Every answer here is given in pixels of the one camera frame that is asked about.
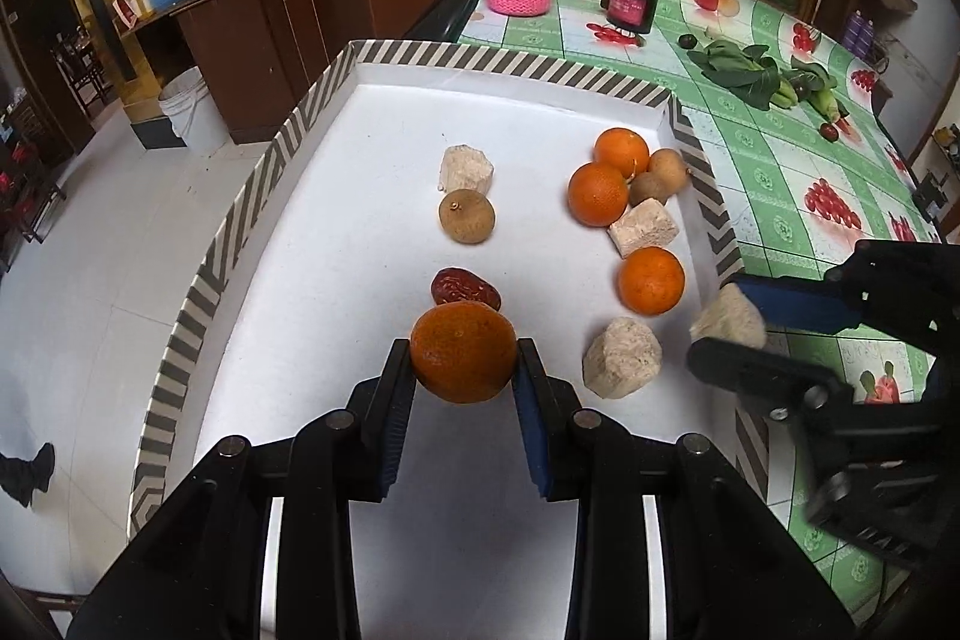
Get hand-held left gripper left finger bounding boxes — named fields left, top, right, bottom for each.
left=66, top=338, right=419, bottom=640

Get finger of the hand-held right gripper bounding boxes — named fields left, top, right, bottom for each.
left=724, top=239, right=960, bottom=356
left=688, top=336, right=856, bottom=423

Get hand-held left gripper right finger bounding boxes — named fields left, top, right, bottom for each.
left=511, top=338, right=857, bottom=640

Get mandarin orange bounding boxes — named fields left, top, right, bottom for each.
left=616, top=247, right=686, bottom=316
left=409, top=301, right=518, bottom=405
left=594, top=127, right=650, bottom=178
left=568, top=161, right=629, bottom=229

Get red date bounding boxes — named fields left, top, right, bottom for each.
left=430, top=267, right=502, bottom=313

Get white tray with striped rim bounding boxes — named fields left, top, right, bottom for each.
left=127, top=38, right=773, bottom=540

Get green fruit-print tablecloth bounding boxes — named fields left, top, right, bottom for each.
left=457, top=0, right=960, bottom=618

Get brown longan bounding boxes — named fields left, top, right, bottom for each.
left=646, top=149, right=691, bottom=191
left=627, top=171, right=672, bottom=208
left=439, top=190, right=496, bottom=246

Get green leafy vegetable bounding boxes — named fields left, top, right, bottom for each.
left=776, top=56, right=852, bottom=120
left=686, top=38, right=785, bottom=110

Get purple bottles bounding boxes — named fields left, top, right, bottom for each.
left=841, top=8, right=878, bottom=52

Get small black red device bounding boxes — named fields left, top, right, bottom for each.
left=600, top=0, right=667, bottom=37

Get white plastic bucket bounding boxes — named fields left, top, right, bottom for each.
left=157, top=66, right=230, bottom=155

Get brown wooden counter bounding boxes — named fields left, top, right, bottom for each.
left=120, top=0, right=488, bottom=146

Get black metal bar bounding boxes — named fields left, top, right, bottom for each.
left=412, top=0, right=487, bottom=45

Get wooden chair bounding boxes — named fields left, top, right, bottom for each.
left=49, top=29, right=113, bottom=116

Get white and red box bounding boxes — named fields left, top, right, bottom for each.
left=111, top=0, right=155, bottom=28

